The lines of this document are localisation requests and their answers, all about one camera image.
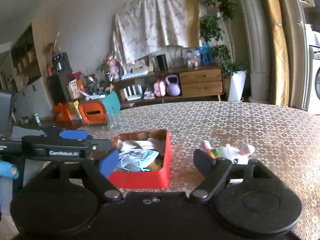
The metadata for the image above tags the blue gloved left hand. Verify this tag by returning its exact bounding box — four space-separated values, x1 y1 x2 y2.
0 160 19 216

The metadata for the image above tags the red tin box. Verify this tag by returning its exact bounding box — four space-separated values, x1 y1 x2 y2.
108 129 171 189

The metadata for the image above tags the purple kettlebell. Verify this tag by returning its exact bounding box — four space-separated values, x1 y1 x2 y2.
165 74 181 96

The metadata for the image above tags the white front-load washing machine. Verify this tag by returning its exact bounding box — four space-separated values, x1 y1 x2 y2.
305 24 319 115

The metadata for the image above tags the floral draped cloth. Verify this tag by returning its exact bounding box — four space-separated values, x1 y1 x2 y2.
112 0 200 66

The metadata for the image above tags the orange storage bin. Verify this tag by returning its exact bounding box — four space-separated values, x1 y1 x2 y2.
79 100 107 125

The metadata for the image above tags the white pink plush bunny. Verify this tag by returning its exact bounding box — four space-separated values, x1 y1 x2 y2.
200 140 255 165

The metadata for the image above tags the wooden drawer cabinet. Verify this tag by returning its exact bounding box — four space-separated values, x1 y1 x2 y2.
178 68 224 101

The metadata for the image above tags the blue wet wipe packet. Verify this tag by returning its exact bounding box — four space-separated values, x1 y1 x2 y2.
118 148 159 172

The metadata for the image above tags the gold lace tablecloth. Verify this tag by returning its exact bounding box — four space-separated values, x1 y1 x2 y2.
85 101 319 239

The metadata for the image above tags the pink toy case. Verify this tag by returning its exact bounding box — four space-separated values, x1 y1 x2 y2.
153 79 166 97

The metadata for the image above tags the gold curtain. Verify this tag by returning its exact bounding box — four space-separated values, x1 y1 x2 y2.
266 0 290 106

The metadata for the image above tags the potted green plant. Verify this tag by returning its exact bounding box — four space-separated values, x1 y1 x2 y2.
199 0 247 102

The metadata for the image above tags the teal storage bin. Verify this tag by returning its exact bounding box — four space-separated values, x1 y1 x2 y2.
99 91 121 115

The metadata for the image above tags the yellow rubber duck toy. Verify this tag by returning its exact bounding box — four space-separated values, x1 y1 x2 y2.
147 158 163 172

